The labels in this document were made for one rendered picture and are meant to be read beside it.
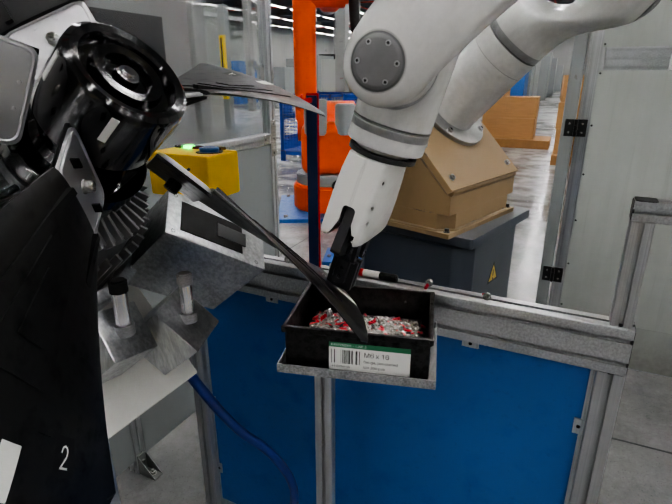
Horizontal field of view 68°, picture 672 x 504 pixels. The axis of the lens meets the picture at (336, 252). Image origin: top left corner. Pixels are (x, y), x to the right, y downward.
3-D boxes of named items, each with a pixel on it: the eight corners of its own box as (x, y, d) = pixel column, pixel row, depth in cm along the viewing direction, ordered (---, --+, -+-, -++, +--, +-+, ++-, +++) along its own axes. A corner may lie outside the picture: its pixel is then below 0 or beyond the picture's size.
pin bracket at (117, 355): (56, 347, 57) (89, 313, 52) (100, 331, 61) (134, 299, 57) (79, 393, 56) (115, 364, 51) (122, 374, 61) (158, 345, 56)
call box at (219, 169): (152, 200, 107) (146, 150, 103) (185, 191, 115) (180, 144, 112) (211, 208, 100) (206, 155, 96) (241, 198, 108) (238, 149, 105)
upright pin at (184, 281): (176, 322, 62) (170, 274, 59) (188, 315, 63) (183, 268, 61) (189, 325, 61) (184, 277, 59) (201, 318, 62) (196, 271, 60)
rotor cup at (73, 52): (-42, 142, 45) (6, 37, 38) (47, 79, 55) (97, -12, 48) (103, 237, 50) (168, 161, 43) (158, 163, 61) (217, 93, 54)
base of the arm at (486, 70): (447, 78, 115) (508, 12, 102) (493, 143, 110) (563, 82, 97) (396, 75, 102) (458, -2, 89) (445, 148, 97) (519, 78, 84)
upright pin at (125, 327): (110, 335, 54) (101, 281, 51) (126, 327, 55) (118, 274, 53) (124, 340, 53) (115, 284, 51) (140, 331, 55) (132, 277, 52)
